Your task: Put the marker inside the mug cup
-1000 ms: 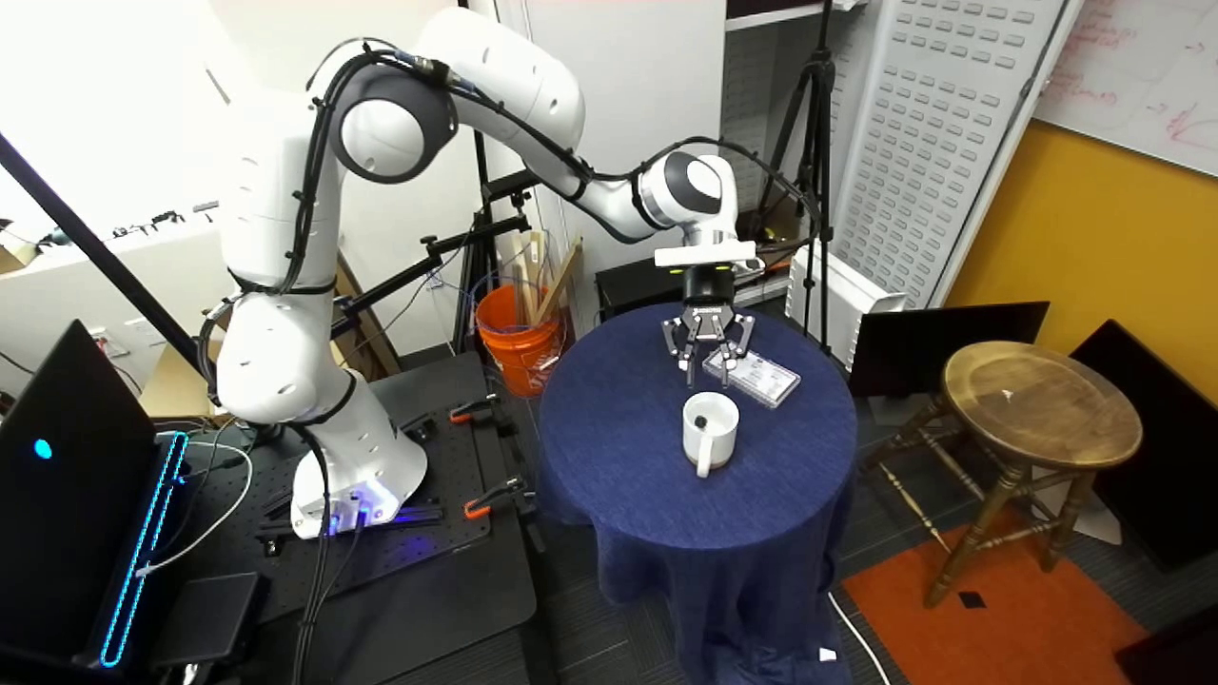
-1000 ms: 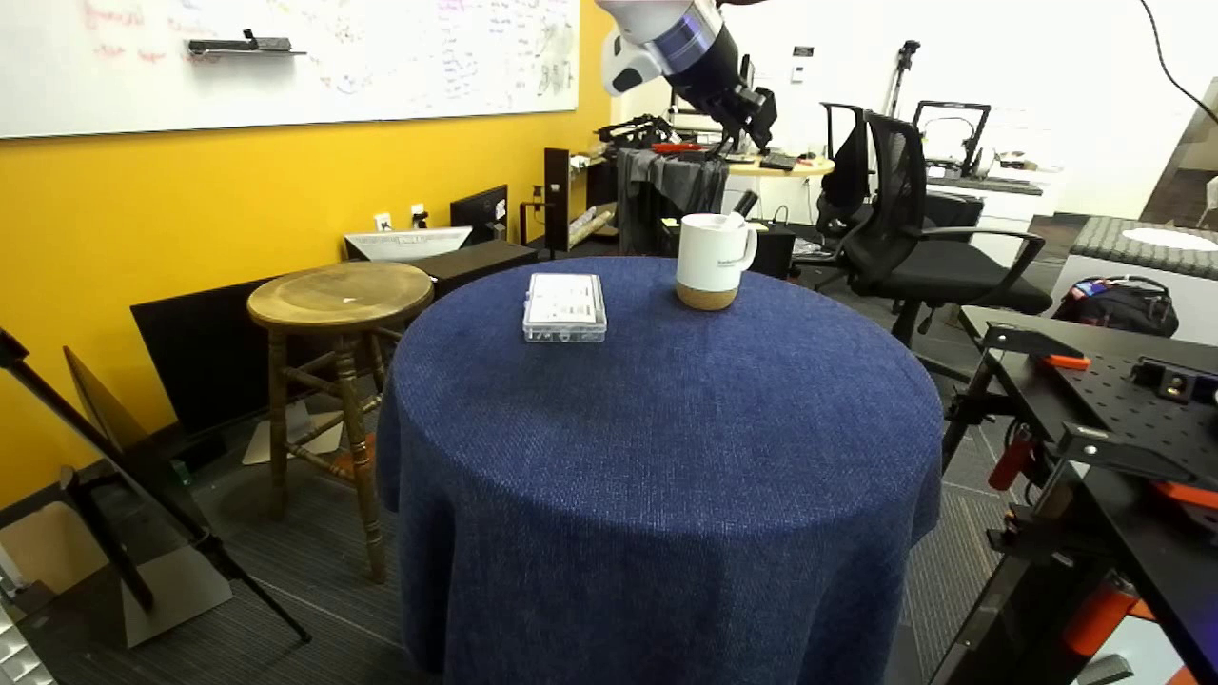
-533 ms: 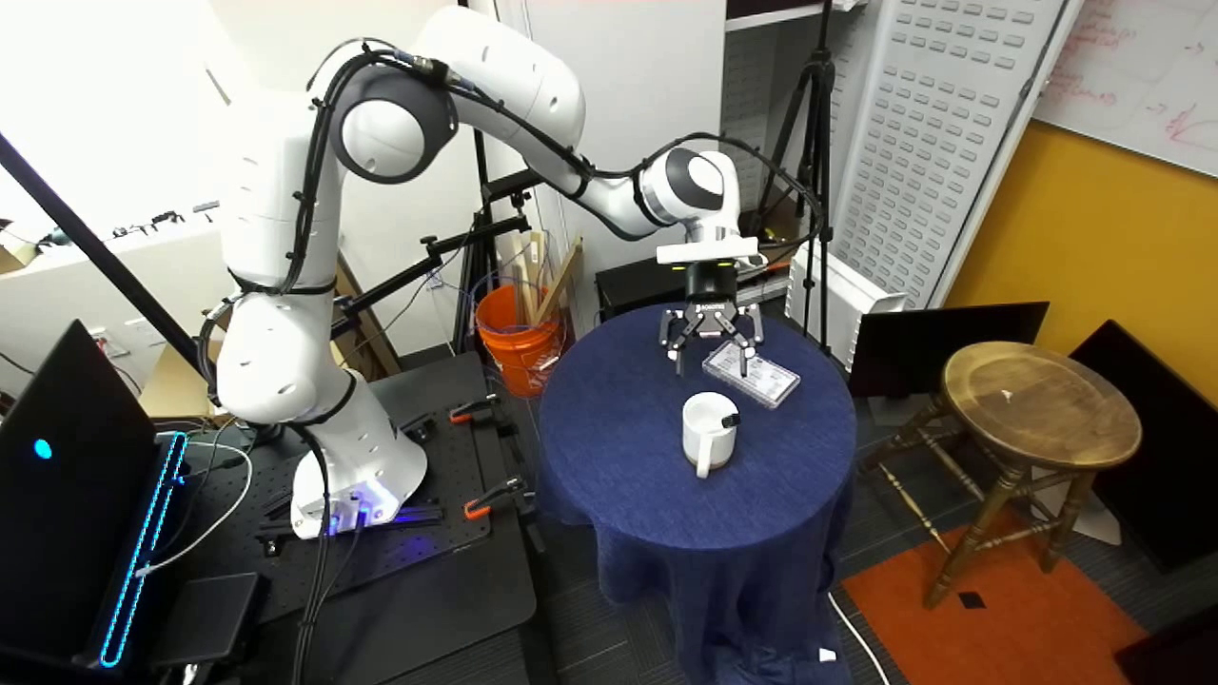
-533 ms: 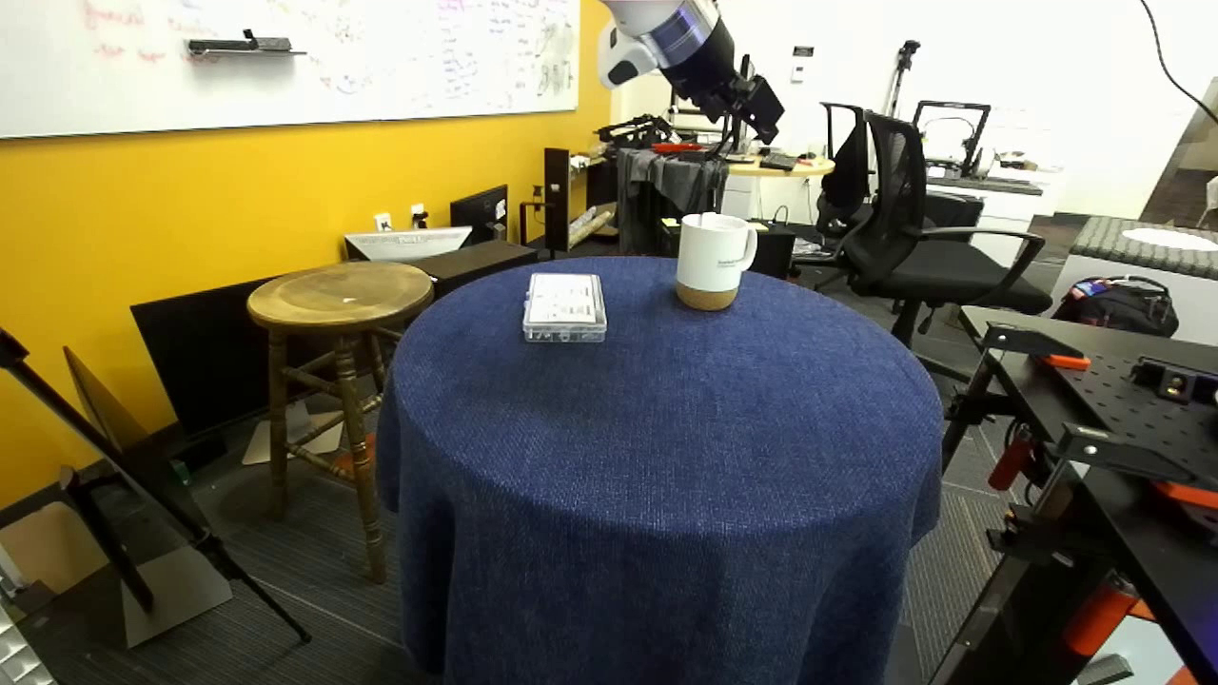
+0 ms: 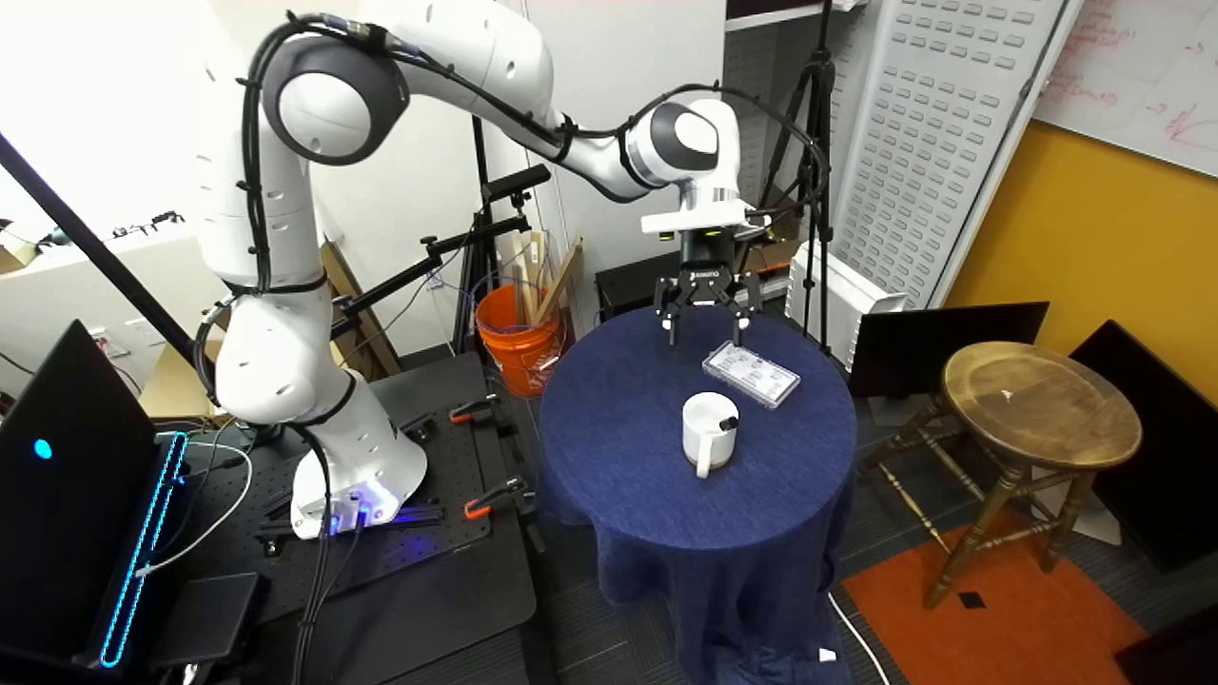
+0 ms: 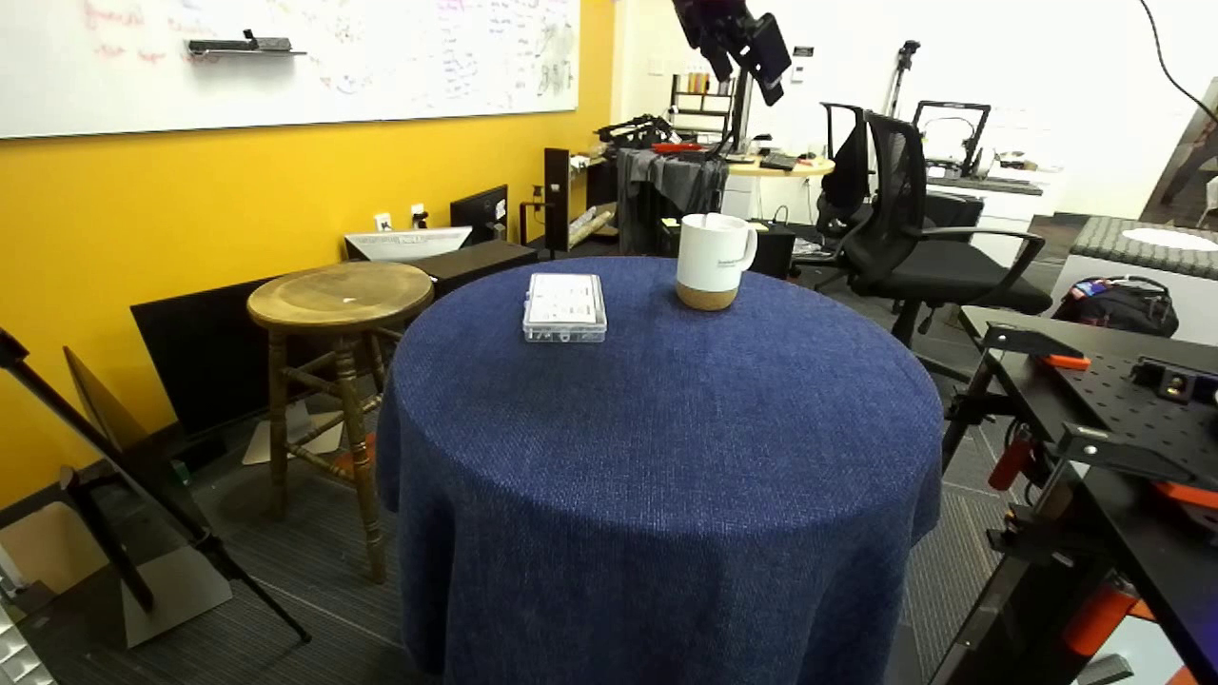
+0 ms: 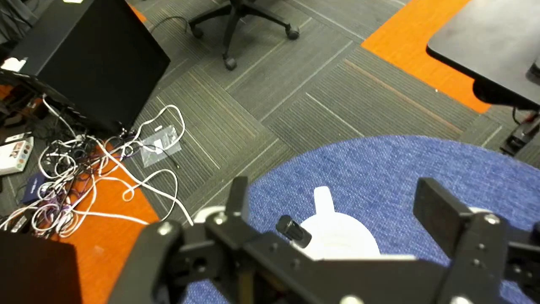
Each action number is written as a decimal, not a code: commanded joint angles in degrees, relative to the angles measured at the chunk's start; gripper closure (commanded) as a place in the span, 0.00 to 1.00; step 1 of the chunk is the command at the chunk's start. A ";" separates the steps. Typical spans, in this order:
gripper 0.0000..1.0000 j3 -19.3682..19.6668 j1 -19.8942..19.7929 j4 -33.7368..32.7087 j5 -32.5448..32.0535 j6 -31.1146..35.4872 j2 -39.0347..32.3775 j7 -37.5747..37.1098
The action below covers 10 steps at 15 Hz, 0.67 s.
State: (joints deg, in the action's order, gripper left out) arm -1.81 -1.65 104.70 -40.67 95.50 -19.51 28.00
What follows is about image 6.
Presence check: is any black flat panel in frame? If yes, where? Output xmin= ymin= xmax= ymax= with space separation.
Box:
xmin=127 ymin=270 xmax=386 ymax=436
xmin=415 ymin=235 xmax=544 ymax=302

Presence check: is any black office chair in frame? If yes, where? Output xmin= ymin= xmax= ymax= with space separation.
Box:
xmin=840 ymin=105 xmax=1060 ymax=351

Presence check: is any orange clamp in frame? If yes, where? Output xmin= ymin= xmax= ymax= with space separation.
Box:
xmin=988 ymin=424 xmax=1040 ymax=500
xmin=1149 ymin=474 xmax=1218 ymax=515
xmin=1031 ymin=346 xmax=1097 ymax=378
xmin=1060 ymin=583 xmax=1148 ymax=661

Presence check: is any white tray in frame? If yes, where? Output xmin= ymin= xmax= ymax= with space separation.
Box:
xmin=342 ymin=221 xmax=476 ymax=266

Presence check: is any clear plastic box white card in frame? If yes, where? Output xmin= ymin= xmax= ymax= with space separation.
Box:
xmin=518 ymin=270 xmax=613 ymax=351

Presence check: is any black bag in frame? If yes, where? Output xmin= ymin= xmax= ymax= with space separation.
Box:
xmin=1052 ymin=270 xmax=1183 ymax=344

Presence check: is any black tripod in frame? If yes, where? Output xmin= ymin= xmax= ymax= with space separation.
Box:
xmin=0 ymin=327 xmax=314 ymax=647

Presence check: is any white whiteboard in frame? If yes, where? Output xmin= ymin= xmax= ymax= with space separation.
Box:
xmin=0 ymin=0 xmax=585 ymax=143

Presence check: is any black computer monitor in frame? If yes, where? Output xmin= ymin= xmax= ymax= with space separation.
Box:
xmin=728 ymin=72 xmax=762 ymax=161

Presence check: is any white mug with brown base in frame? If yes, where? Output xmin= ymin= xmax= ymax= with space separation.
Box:
xmin=672 ymin=209 xmax=764 ymax=314

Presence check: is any blue round tablecloth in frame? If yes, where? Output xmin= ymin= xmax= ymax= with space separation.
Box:
xmin=374 ymin=251 xmax=948 ymax=685

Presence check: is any dark grey cloth cover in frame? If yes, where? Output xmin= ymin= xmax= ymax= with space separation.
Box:
xmin=613 ymin=141 xmax=733 ymax=259

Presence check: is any round wooden stool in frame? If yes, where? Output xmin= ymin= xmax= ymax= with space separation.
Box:
xmin=244 ymin=259 xmax=442 ymax=585

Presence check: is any black upright speaker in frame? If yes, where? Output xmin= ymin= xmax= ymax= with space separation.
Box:
xmin=540 ymin=143 xmax=574 ymax=256

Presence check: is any black perforated robot table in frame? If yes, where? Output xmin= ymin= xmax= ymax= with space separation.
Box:
xmin=931 ymin=302 xmax=1218 ymax=685

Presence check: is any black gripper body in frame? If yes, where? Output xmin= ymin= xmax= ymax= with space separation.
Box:
xmin=672 ymin=0 xmax=764 ymax=56

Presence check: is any black whiteboard eraser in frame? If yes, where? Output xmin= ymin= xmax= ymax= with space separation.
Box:
xmin=187 ymin=26 xmax=309 ymax=65

